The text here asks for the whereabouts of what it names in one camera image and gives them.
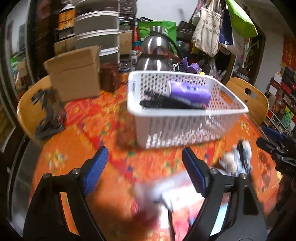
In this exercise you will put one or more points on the shelf with boxes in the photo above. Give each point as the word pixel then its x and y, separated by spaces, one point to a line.
pixel 280 94

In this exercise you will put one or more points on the small cardboard box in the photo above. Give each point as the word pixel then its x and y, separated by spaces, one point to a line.
pixel 75 74

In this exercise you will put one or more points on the blue and white hanging bag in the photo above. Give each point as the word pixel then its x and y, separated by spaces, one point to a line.
pixel 230 39

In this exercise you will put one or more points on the purple tissue pack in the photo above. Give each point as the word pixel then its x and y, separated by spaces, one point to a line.
pixel 196 95

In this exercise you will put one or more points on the wooden chair right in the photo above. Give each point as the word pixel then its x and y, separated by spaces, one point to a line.
pixel 255 100

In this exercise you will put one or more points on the white stacked drawer tower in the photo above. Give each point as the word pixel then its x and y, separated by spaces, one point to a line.
pixel 96 23

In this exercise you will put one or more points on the green shopping bag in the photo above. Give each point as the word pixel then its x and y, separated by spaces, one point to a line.
pixel 158 37

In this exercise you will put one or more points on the wooden chair left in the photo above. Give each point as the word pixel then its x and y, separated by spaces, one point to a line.
pixel 28 114

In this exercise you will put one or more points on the purple plastic scoop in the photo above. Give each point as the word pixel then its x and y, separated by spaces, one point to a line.
pixel 193 68

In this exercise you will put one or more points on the beige canvas tote bag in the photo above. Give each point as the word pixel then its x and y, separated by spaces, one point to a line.
pixel 207 31

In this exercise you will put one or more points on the white perforated plastic basket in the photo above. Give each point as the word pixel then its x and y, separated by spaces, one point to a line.
pixel 163 128

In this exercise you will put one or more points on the red item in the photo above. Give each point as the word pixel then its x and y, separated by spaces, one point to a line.
pixel 171 203

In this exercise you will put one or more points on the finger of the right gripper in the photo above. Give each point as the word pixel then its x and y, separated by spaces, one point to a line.
pixel 273 134
pixel 270 145

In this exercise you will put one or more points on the fluffy socks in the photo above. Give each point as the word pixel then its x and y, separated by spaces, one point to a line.
pixel 236 161

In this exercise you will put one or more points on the dark brown jar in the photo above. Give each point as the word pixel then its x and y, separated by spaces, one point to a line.
pixel 109 77

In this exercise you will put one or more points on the bright green hanging bag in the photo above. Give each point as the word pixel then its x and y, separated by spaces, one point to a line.
pixel 241 21

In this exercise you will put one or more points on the red wall banner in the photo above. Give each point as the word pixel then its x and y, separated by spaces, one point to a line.
pixel 288 55

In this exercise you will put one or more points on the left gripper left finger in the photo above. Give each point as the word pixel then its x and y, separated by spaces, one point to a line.
pixel 46 220

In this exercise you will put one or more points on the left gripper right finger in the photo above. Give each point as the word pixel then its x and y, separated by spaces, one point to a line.
pixel 244 218

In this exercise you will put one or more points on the stainless steel kettle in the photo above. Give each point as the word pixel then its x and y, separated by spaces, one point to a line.
pixel 158 62

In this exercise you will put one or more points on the wooden chair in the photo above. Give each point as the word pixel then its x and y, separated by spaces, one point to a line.
pixel 28 114
pixel 255 100

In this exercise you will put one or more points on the black item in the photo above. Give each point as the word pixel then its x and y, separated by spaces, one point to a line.
pixel 163 101

